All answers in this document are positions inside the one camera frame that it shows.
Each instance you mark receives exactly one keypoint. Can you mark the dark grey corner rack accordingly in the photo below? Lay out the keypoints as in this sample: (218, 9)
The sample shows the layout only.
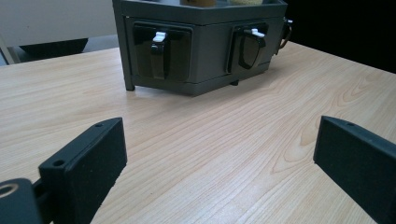
(208, 53)

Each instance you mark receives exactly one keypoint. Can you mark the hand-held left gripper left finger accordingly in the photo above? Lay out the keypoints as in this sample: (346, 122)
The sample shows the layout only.
(84, 168)

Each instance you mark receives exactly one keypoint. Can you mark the white-lidded jar of beige powder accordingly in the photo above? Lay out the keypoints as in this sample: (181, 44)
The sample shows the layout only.
(246, 1)

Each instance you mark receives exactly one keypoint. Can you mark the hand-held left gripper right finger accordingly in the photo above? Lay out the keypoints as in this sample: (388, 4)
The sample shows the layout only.
(361, 165)

